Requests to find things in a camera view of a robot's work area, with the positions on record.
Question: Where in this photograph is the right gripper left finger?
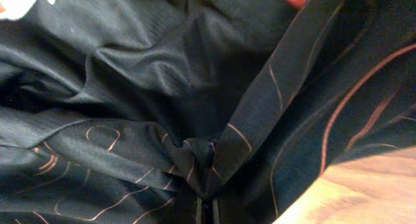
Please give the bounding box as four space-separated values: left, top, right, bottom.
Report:
194 197 202 224

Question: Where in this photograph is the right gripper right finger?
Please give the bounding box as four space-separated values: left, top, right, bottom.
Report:
212 199 220 224

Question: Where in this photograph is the black patterned jersey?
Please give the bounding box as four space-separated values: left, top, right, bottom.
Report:
1 0 415 223

